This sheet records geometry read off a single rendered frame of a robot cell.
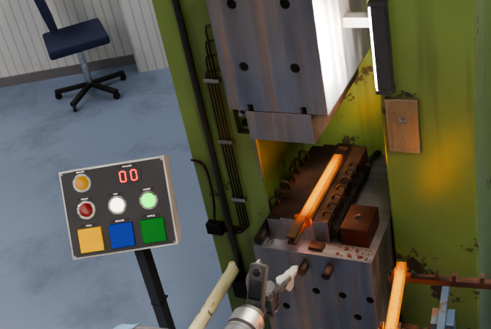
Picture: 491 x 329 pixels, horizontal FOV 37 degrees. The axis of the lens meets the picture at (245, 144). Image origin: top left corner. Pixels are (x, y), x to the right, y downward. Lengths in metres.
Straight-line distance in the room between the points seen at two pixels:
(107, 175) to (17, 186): 2.58
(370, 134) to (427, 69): 0.62
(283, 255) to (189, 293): 1.37
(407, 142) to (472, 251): 0.42
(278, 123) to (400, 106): 0.34
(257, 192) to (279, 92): 0.53
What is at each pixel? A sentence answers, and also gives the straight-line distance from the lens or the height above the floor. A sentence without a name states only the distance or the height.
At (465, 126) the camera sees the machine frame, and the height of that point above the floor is 1.27.
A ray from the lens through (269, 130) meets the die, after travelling 2.06.
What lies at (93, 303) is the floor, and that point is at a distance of 3.71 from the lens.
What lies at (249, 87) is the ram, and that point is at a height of 1.44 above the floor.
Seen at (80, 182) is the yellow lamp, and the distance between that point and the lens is 2.33.
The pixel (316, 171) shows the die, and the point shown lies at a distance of 2.42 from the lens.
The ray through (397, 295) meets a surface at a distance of 2.03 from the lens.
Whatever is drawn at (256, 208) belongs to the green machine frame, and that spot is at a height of 0.90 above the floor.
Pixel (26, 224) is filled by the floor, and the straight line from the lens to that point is 4.46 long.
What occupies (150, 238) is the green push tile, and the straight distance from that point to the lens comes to 2.29.
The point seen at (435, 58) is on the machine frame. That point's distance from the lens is 1.96.
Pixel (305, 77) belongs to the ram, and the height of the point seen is 1.48.
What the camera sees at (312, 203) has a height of 1.01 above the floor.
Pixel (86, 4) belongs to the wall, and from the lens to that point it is 5.97.
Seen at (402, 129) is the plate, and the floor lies 1.26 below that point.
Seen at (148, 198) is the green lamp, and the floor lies 1.10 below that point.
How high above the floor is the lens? 2.33
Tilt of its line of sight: 31 degrees down
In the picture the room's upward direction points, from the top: 12 degrees counter-clockwise
